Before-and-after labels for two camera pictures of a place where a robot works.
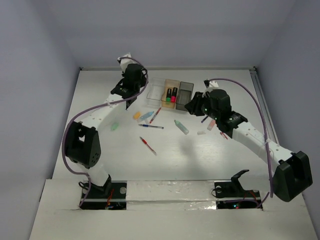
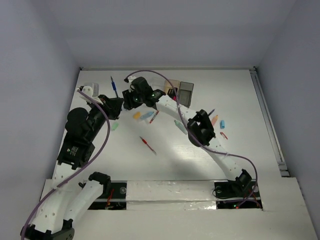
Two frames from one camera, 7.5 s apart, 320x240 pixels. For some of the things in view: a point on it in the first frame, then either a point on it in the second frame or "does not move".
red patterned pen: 155,115 does not move
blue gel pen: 155,126 → 114,86
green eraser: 115,126 does not move
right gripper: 193,105 → 128,104
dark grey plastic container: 184,96 does not move
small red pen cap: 222,134 does not move
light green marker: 183,129 does not move
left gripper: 143,81 → 112,105
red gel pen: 145,143 does not move
